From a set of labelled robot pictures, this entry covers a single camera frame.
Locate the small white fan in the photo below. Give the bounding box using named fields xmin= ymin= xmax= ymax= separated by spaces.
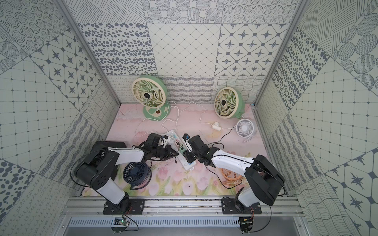
xmin=235 ymin=119 xmax=255 ymax=138

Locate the green USB charger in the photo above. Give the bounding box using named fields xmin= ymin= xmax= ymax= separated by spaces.
xmin=179 ymin=146 xmax=187 ymax=154

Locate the white cylindrical adapter plug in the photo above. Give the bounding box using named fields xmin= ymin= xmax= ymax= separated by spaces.
xmin=212 ymin=122 xmax=222 ymax=131

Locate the black cable of orange fan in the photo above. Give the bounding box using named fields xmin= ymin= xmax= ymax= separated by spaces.
xmin=203 ymin=128 xmax=246 ymax=190

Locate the floral pink table mat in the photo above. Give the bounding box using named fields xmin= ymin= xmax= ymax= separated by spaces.
xmin=106 ymin=104 xmax=268 ymax=196

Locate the navy blue small fan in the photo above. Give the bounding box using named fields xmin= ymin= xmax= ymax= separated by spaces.
xmin=123 ymin=162 xmax=152 ymax=190

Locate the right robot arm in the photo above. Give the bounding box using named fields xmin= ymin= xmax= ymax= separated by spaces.
xmin=183 ymin=133 xmax=284 ymax=207

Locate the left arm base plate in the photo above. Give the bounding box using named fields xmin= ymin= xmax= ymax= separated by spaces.
xmin=103 ymin=199 xmax=146 ymax=215

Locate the large green fan with base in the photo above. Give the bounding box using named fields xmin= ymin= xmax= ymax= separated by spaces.
xmin=132 ymin=75 xmax=170 ymax=121

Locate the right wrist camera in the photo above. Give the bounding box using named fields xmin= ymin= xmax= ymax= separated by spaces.
xmin=183 ymin=133 xmax=190 ymax=142

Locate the green cream desk fan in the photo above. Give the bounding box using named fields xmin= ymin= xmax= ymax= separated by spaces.
xmin=214 ymin=87 xmax=245 ymax=119

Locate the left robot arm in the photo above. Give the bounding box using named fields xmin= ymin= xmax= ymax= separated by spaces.
xmin=72 ymin=133 xmax=178 ymax=205

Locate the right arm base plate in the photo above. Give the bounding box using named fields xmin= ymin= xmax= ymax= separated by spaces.
xmin=220 ymin=197 xmax=262 ymax=214

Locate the orange small fan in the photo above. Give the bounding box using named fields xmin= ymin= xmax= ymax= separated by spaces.
xmin=220 ymin=168 xmax=242 ymax=185

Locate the white power strip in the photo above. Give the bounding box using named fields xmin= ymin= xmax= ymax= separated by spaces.
xmin=162 ymin=130 xmax=196 ymax=171

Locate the aluminium mounting rail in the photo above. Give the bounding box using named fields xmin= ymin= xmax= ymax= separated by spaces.
xmin=61 ymin=196 xmax=304 ymax=217

